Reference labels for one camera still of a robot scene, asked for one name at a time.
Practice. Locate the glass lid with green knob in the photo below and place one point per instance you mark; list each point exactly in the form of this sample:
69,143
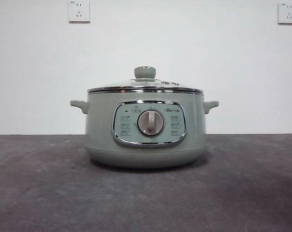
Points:
145,72

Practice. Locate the pale green electric pot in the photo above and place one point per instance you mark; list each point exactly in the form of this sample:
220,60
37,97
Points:
100,135

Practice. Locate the white wall socket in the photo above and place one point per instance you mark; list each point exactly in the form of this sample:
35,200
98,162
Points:
79,10
286,13

